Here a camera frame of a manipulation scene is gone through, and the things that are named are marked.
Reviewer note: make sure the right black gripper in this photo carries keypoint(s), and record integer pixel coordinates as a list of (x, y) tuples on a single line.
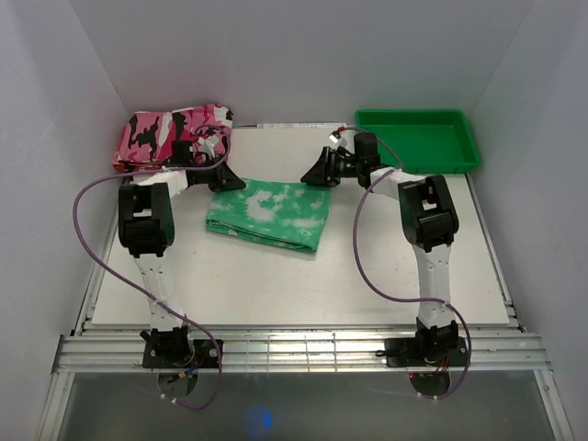
[(323, 173)]

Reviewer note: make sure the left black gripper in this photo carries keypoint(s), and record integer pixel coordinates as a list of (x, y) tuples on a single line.
[(225, 179)]

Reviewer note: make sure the green tie-dye trousers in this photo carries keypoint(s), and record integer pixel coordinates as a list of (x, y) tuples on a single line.
[(284, 215)]

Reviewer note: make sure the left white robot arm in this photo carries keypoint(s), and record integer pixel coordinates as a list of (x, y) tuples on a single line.
[(147, 228)]

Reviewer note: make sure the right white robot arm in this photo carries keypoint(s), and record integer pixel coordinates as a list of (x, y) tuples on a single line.
[(429, 223)]

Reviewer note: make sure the pink camouflage folded trousers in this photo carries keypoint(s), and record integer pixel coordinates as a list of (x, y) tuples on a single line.
[(148, 135)]

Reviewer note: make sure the white paper strip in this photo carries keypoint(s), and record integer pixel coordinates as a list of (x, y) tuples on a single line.
[(331, 126)]

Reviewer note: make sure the orange folded garment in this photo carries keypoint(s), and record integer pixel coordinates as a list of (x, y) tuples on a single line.
[(127, 168)]

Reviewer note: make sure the green plastic tray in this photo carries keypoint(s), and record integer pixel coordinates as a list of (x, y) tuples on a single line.
[(425, 141)]

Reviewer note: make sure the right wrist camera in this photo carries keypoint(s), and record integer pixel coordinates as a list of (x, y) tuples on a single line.
[(338, 138)]

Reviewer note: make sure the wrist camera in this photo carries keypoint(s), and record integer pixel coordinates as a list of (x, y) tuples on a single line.
[(338, 138), (208, 145)]

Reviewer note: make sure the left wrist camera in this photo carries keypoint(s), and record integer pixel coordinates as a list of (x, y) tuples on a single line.
[(208, 145)]

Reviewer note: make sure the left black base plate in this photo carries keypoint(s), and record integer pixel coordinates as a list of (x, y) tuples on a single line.
[(188, 354)]

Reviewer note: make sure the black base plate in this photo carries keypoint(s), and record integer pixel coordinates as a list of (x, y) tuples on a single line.
[(188, 354), (408, 353)]

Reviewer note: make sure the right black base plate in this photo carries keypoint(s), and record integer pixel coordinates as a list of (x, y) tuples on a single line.
[(408, 353)]

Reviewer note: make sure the aluminium frame rail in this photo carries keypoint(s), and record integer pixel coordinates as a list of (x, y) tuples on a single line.
[(335, 351)]

